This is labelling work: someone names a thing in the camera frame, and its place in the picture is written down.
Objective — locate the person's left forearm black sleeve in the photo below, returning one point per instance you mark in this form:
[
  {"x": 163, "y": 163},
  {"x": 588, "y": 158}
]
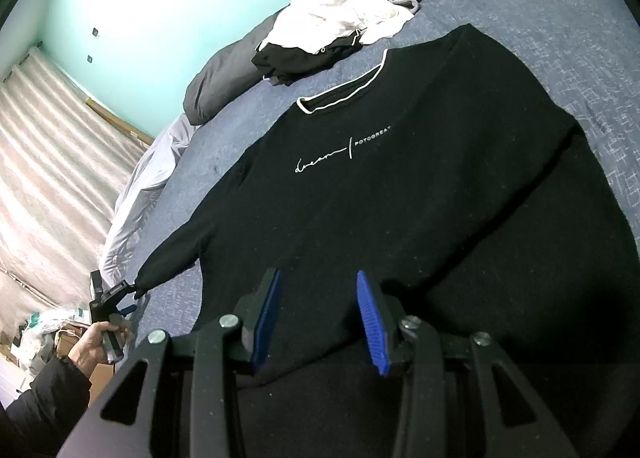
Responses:
[{"x": 38, "y": 422}]

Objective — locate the black and white clothes pile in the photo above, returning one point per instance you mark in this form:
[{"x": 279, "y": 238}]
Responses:
[{"x": 312, "y": 35}]

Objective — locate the person's left hand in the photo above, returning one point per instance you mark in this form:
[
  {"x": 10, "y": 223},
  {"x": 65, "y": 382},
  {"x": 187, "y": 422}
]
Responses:
[{"x": 88, "y": 352}]

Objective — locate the floor clutter beside bed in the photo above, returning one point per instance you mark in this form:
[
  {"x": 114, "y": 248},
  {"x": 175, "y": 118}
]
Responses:
[{"x": 41, "y": 337}]

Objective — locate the black sweater with white trim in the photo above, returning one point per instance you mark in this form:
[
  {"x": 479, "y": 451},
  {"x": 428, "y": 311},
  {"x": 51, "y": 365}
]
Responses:
[{"x": 447, "y": 175}]

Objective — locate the light grey duvet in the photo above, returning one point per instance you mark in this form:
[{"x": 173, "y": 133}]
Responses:
[{"x": 139, "y": 196}]

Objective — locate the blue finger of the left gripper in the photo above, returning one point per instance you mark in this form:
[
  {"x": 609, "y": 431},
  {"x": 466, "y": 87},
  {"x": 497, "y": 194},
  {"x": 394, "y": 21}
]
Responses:
[
  {"x": 120, "y": 290},
  {"x": 128, "y": 310}
]

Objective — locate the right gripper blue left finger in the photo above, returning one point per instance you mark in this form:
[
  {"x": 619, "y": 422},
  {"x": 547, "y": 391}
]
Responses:
[{"x": 270, "y": 294}]

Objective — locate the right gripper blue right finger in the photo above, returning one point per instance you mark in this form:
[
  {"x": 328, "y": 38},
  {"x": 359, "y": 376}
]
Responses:
[{"x": 374, "y": 316}]

